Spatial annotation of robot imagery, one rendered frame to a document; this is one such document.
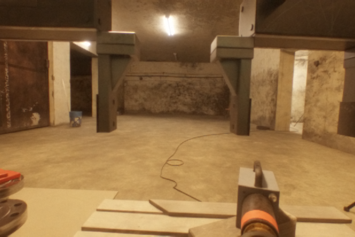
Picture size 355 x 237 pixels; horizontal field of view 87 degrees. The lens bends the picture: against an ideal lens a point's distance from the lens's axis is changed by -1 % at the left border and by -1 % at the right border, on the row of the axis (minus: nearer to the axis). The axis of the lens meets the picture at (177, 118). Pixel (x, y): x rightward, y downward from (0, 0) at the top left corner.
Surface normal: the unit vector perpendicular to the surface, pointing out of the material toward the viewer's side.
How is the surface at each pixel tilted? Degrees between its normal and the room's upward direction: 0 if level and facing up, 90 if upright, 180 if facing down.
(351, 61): 90
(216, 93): 90
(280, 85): 90
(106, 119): 90
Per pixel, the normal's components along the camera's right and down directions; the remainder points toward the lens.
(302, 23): 0.03, 0.08
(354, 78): -1.00, -0.03
